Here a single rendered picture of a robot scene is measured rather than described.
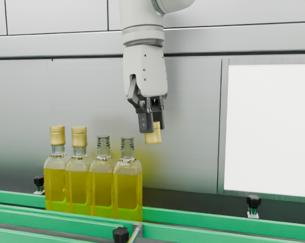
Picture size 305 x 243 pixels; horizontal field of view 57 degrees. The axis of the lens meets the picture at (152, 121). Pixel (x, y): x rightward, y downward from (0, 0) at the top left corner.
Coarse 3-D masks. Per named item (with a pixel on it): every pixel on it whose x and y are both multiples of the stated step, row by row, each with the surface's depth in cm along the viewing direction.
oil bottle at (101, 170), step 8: (96, 160) 63; (104, 160) 63; (112, 160) 64; (96, 168) 62; (104, 168) 62; (112, 168) 63; (96, 176) 63; (104, 176) 62; (112, 176) 63; (96, 184) 63; (104, 184) 62; (112, 184) 63; (96, 192) 63; (104, 192) 63; (112, 192) 63; (96, 200) 64; (104, 200) 63; (112, 200) 63; (96, 208) 64; (104, 208) 63; (112, 208) 64; (104, 216) 64; (112, 216) 64
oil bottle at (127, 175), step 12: (120, 168) 61; (132, 168) 61; (120, 180) 61; (132, 180) 61; (120, 192) 62; (132, 192) 61; (120, 204) 62; (132, 204) 62; (120, 216) 63; (132, 216) 62
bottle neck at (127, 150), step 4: (128, 136) 64; (124, 140) 61; (128, 140) 61; (132, 140) 62; (124, 144) 61; (128, 144) 61; (132, 144) 62; (124, 148) 62; (128, 148) 62; (132, 148) 62; (124, 152) 62; (128, 152) 62; (132, 152) 62; (124, 156) 62; (128, 156) 62; (132, 156) 62
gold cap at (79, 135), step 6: (78, 126) 65; (84, 126) 65; (72, 132) 64; (78, 132) 63; (84, 132) 64; (72, 138) 64; (78, 138) 63; (84, 138) 64; (72, 144) 64; (78, 144) 64; (84, 144) 64
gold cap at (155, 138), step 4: (156, 124) 57; (156, 128) 57; (156, 132) 57; (160, 132) 58; (148, 136) 57; (152, 136) 57; (156, 136) 57; (160, 136) 58; (148, 140) 57; (152, 140) 57; (156, 140) 57; (160, 140) 57
